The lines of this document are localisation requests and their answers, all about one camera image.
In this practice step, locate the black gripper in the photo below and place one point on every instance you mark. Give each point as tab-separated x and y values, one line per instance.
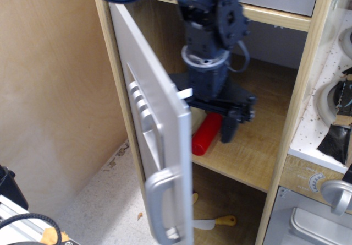
215	91

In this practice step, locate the silver fridge door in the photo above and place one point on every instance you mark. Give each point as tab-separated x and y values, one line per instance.
172	112

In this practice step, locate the silver fridge door handle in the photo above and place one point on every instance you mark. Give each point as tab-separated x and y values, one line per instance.
155	187

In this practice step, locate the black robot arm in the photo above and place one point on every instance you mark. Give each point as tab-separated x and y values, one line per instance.
213	28

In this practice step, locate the red toy ketchup bottle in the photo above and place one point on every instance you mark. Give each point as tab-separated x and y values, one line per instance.
206	133

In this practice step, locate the beige toy pie crust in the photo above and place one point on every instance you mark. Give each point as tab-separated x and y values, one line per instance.
197	118

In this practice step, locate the wooden toy kitchen cabinet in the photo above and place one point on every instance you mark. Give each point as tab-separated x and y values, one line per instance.
237	178

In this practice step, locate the red toy food piece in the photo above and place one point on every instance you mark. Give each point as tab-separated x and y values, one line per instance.
195	197

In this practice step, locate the silver ice dispenser panel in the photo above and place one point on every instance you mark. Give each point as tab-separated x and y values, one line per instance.
150	131

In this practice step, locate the white speckled stove top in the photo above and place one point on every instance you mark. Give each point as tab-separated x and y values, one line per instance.
318	113

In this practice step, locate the silver oven door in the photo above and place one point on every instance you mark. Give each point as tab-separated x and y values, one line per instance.
278	231

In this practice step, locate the silver oven knob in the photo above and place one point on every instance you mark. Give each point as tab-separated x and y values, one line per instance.
337	194

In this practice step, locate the orange tape piece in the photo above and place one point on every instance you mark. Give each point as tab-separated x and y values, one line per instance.
50	236

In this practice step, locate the toy knife yellow handle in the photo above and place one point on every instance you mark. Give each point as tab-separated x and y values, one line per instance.
209	224

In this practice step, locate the silver oven door handle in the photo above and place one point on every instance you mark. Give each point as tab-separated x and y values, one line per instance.
317	229

